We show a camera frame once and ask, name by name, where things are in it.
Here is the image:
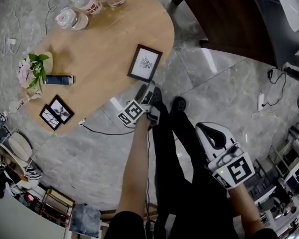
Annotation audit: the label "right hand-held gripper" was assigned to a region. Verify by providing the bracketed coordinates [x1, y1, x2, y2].
[195, 122, 256, 190]

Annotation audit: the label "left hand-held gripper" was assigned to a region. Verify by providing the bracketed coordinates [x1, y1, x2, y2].
[117, 80, 162, 128]

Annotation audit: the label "black framed plant picture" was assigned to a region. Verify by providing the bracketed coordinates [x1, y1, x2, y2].
[127, 43, 163, 84]

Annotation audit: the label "person's right forearm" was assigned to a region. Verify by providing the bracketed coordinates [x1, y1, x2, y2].
[228, 183, 265, 237]

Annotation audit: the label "person's left forearm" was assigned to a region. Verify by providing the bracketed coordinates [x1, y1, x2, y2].
[114, 119, 152, 224]

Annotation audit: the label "wooden coffee table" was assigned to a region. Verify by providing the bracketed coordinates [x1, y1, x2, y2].
[21, 0, 175, 136]

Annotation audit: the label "person's left black shoe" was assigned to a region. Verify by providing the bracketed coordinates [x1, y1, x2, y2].
[151, 86, 163, 105]

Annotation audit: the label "person's black shoe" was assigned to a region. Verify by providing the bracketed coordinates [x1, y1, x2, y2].
[151, 86, 163, 105]
[170, 96, 188, 115]

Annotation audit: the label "person's right black shoe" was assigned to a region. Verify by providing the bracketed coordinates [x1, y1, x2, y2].
[170, 96, 188, 115]

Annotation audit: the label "person's black trousers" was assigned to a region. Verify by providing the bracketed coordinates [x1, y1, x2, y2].
[103, 101, 280, 239]

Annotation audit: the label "pale green vase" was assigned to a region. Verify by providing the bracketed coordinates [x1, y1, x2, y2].
[41, 51, 54, 76]

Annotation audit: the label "red label water bottle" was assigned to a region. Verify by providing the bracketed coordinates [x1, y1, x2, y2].
[69, 0, 104, 16]

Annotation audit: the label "dark wooden vanity cabinet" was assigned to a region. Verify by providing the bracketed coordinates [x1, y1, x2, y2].
[171, 0, 299, 70]

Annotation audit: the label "pink artificial flower bouquet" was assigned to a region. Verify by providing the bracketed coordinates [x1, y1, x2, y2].
[15, 53, 50, 95]

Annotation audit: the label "small clear lying bottle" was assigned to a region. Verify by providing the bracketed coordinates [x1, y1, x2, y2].
[8, 93, 32, 114]

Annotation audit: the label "striped folded cloth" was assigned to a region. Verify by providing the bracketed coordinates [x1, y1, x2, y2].
[24, 165, 43, 182]

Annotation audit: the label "grey marbled panel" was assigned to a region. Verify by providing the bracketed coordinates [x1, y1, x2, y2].
[69, 203, 102, 239]

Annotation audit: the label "wooden shelf rack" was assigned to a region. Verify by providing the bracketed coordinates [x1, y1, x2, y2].
[38, 186, 76, 228]

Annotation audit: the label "white sink basin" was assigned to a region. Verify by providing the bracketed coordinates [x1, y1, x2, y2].
[271, 0, 299, 33]

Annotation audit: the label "white power strip cable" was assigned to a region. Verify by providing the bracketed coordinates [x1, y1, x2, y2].
[251, 108, 285, 120]

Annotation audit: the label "black power cable with adapter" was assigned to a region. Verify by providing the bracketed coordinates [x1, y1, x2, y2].
[267, 68, 288, 108]

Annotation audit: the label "small frame with leaf picture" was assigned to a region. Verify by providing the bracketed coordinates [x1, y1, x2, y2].
[48, 94, 75, 125]

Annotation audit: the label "black framed branch picture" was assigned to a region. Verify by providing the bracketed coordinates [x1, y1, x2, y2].
[39, 104, 63, 132]

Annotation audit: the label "white wire rack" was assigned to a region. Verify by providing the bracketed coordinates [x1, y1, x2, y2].
[0, 126, 38, 169]

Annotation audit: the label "long white floor cable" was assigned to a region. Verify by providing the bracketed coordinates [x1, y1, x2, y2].
[0, 0, 57, 57]

